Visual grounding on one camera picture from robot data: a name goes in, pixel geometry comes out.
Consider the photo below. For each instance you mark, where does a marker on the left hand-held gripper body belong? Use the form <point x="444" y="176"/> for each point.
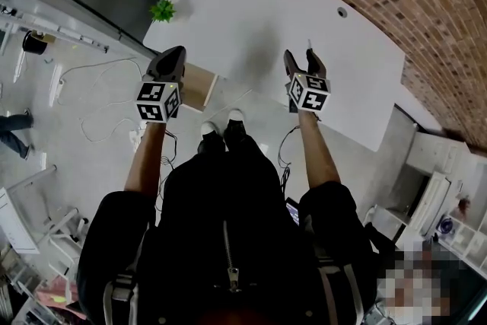
<point x="158" y="102"/>

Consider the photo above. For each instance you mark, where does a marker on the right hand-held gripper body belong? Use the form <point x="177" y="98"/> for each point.
<point x="310" y="93"/>

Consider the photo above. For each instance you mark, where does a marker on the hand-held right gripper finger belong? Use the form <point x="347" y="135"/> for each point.
<point x="290" y="64"/>
<point x="317" y="66"/>

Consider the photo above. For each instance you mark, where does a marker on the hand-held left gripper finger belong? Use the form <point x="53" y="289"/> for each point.
<point x="158" y="68"/>
<point x="179" y="68"/>

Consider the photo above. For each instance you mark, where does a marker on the wooden box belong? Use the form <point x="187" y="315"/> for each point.
<point x="198" y="87"/>

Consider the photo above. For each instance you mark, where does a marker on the person's left forearm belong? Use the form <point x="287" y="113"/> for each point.
<point x="146" y="156"/>

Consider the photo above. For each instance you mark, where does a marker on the person's right forearm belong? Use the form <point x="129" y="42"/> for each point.
<point x="316" y="148"/>

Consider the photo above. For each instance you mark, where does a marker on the white power strip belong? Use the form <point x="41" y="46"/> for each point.
<point x="135" y="135"/>
<point x="61" y="83"/>

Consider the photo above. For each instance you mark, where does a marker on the white desk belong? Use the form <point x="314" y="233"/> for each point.
<point x="266" y="30"/>

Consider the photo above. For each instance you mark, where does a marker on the person's white left shoe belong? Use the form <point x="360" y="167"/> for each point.
<point x="208" y="126"/>

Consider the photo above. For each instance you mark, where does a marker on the person's white shoe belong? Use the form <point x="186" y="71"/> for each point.
<point x="208" y="126"/>
<point x="236" y="114"/>

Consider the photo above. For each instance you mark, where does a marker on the large green potted plant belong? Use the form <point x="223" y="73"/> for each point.
<point x="163" y="9"/>

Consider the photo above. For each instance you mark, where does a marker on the person's white right shoe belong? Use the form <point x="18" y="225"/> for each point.
<point x="236" y="114"/>

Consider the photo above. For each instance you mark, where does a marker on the white shelving rack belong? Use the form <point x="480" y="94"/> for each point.
<point x="57" y="32"/>

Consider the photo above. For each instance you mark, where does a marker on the cardboard box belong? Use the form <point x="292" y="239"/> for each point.
<point x="46" y="37"/>

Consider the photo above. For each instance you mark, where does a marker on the small screen device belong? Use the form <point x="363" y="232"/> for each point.
<point x="292" y="210"/>

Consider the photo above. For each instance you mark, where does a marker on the black waste bin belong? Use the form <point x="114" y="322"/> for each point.
<point x="33" y="43"/>

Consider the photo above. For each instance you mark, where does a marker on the white cabinet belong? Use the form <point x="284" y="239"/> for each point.
<point x="430" y="182"/>

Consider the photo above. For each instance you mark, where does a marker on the person's black clothing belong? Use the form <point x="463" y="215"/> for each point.
<point x="228" y="239"/>

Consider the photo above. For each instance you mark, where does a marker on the blue round object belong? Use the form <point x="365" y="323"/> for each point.
<point x="446" y="226"/>

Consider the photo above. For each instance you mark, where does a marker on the white cubby shelf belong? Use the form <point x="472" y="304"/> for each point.
<point x="464" y="236"/>

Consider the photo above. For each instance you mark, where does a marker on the pink cloth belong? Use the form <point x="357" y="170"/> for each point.
<point x="53" y="293"/>

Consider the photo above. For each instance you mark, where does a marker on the white metal table frame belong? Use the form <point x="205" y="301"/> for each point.
<point x="34" y="209"/>

